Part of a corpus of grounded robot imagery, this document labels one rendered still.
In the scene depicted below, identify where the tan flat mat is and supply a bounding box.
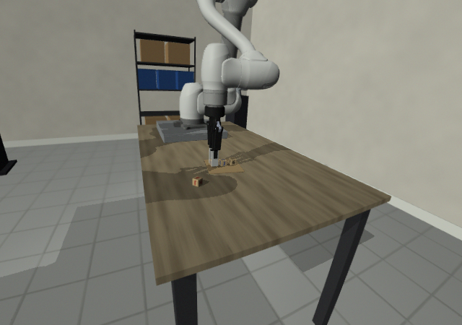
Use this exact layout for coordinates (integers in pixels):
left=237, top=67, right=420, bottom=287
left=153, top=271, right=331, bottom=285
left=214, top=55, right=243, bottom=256
left=204, top=159, right=244, bottom=174

